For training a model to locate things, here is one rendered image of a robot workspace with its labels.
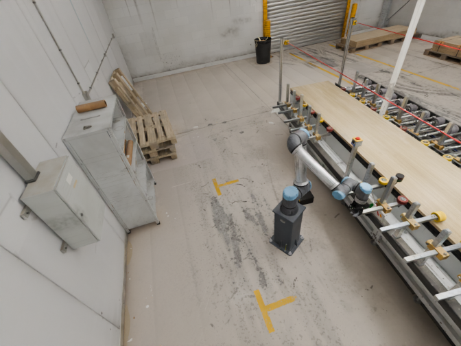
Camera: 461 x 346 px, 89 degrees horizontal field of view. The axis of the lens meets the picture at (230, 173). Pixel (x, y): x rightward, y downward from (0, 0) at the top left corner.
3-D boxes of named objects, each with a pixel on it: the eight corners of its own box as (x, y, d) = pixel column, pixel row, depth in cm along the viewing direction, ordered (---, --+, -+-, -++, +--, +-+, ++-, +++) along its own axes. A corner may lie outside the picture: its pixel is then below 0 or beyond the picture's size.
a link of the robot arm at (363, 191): (362, 179, 186) (375, 185, 180) (358, 190, 194) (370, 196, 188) (357, 185, 182) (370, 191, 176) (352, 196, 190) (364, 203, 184)
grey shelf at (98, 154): (127, 234, 320) (61, 139, 217) (129, 190, 386) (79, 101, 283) (160, 224, 327) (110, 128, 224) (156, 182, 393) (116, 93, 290)
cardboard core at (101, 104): (75, 107, 251) (103, 101, 256) (76, 104, 257) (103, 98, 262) (78, 114, 256) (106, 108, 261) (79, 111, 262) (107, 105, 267)
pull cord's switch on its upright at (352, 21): (339, 92, 412) (354, 18, 339) (335, 89, 423) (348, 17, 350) (344, 91, 413) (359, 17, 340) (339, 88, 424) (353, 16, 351)
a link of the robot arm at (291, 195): (278, 202, 242) (279, 191, 230) (289, 193, 249) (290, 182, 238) (291, 211, 232) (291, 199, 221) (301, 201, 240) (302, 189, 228)
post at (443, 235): (417, 268, 182) (448, 233, 150) (413, 263, 185) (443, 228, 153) (421, 266, 182) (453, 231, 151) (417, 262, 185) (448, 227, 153)
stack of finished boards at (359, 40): (415, 33, 797) (417, 27, 785) (355, 47, 755) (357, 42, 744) (396, 29, 852) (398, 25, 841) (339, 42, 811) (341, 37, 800)
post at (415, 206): (394, 241, 201) (417, 204, 169) (390, 237, 204) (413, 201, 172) (397, 239, 201) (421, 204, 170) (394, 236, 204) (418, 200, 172)
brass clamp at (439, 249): (439, 261, 160) (442, 257, 157) (423, 244, 170) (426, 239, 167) (447, 259, 160) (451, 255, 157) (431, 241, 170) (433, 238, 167)
